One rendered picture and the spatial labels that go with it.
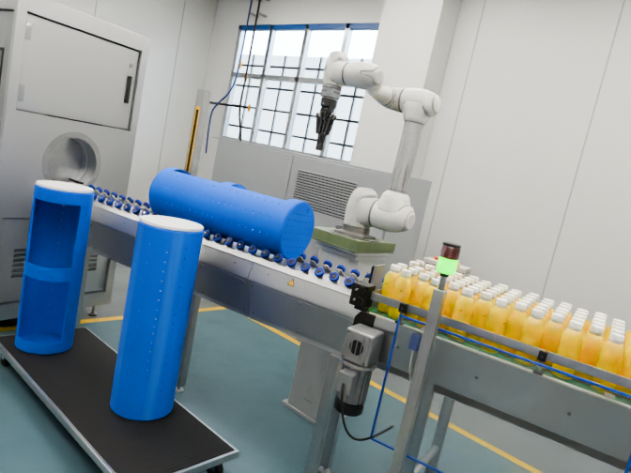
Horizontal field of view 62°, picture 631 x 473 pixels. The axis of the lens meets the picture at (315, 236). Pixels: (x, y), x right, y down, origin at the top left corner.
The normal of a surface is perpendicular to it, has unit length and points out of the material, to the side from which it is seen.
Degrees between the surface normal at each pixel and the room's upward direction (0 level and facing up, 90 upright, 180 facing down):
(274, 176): 90
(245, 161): 90
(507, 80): 90
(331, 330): 110
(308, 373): 90
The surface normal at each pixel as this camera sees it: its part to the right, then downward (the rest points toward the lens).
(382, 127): -0.66, -0.03
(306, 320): -0.55, 0.34
